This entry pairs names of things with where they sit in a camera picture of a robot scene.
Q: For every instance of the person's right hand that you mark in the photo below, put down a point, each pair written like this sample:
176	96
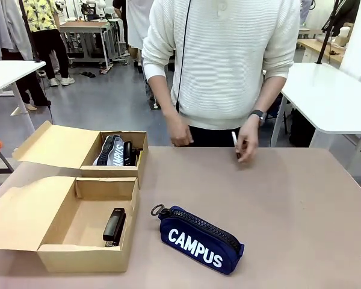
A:
180	135

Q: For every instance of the person's left hand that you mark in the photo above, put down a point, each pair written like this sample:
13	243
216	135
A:
249	141

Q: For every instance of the white marker with black cap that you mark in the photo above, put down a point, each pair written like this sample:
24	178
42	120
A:
234	138

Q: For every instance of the black stapler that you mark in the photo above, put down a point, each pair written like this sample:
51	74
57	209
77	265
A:
112	225
127	153

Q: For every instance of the navy CAMPUS pencil case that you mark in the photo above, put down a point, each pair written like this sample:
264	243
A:
198	241

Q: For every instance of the person's right forearm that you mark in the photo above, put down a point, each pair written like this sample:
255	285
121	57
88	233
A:
165	102

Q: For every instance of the person's left forearm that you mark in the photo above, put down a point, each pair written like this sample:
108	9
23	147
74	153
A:
269	93

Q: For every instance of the brown cardboard box with lid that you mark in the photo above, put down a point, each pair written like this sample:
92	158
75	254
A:
84	259
63	144

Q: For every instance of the grey wristwatch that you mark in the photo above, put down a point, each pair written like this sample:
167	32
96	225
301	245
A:
257	114

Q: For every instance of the person in white sweater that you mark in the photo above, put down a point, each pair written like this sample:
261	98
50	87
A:
222	60

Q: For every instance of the white table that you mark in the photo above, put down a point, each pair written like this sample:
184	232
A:
325	90
12	75

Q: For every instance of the wooden top table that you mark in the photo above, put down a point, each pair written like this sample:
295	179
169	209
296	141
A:
313	45

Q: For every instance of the person in light shirt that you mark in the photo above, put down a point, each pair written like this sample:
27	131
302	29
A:
136	24

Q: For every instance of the black stand pole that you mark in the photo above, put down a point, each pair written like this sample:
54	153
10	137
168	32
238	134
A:
325	45

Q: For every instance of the person in dark trousers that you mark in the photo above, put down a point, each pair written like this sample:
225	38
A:
33	90

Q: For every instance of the hanging dark jacket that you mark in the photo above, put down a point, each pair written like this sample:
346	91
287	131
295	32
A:
346	12

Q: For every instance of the grey stool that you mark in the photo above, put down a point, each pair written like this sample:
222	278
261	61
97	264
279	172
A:
0	164

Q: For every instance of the person in yellow patterned shirt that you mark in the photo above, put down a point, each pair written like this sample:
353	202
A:
40	15

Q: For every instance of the hanging white coat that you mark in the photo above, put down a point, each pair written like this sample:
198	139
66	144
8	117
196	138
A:
6	24

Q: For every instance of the grey frame workbench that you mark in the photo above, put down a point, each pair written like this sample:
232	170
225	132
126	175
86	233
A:
84	25

